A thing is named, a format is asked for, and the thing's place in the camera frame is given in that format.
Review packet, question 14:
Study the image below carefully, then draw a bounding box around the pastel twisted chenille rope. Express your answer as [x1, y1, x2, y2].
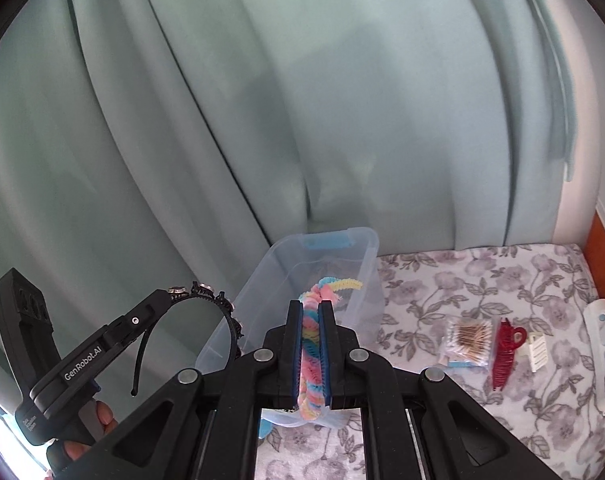
[294, 275, 365, 424]

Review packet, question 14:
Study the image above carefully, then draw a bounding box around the black beaded headband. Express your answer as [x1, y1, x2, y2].
[131, 282, 243, 396]

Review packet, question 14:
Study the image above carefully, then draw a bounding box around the red hair claw clip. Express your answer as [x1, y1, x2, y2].
[491, 318, 528, 390]

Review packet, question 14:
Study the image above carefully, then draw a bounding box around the left human hand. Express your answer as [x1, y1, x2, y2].
[64, 401, 117, 462]

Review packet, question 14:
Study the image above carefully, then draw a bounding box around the clear plastic storage bin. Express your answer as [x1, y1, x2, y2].
[194, 226, 386, 430]

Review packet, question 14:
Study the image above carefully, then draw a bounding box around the cotton swab pack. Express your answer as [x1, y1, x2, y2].
[438, 316, 498, 370]

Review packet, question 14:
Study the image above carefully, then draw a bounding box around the green curtain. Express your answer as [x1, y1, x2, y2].
[0, 0, 581, 411]

